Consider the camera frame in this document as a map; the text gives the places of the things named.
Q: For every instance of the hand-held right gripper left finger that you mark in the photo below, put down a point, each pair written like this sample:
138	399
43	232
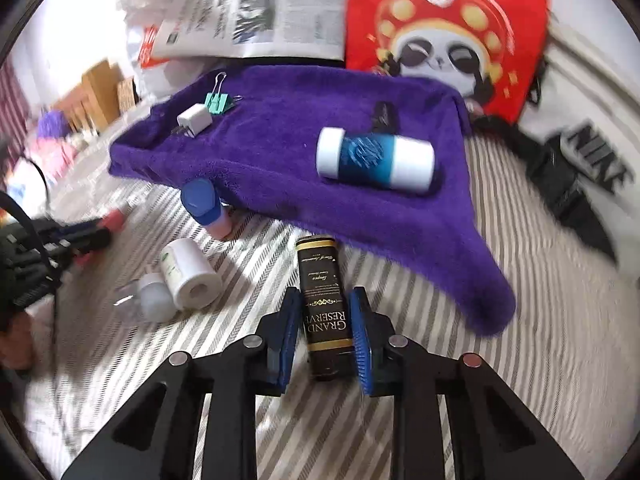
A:
287	345

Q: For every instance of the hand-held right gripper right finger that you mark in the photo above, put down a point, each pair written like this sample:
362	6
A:
362	345

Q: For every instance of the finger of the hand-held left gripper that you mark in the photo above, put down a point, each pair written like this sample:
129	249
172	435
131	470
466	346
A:
80	231
75	251

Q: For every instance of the black box with gold print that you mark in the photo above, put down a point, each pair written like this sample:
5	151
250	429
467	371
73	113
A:
322	310

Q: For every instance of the white label roll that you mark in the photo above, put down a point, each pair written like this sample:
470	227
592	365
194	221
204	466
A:
192	270

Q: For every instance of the pink bottle with blue cap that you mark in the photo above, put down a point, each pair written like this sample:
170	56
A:
202	205

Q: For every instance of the white charger plug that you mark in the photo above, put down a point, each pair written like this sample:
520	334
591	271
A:
192	120

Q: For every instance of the blue and white bottle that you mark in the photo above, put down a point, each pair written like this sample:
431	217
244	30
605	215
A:
375	160

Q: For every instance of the green binder clip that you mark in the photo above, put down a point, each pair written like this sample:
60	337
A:
220	102

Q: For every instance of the black binder clip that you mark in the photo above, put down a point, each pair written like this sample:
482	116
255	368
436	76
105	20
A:
386	116

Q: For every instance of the person's left hand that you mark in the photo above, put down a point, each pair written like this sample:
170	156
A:
15	340

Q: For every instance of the pink printed pillow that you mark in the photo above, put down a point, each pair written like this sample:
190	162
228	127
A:
47	160

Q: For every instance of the purple towel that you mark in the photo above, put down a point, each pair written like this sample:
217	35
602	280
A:
300	210

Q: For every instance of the wooden headboard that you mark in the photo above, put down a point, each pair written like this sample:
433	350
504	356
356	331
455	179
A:
100	90

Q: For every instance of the striped grey blanket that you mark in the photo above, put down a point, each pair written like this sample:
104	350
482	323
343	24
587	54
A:
525	350

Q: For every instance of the white plastic shopping bag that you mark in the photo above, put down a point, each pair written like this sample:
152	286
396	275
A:
145	15

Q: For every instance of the folded newspaper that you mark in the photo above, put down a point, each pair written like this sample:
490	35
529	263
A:
280	10

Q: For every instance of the red paper bag with panda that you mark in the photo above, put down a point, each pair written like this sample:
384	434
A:
450	20

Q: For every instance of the white waist bag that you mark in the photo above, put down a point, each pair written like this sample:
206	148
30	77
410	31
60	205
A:
590	90

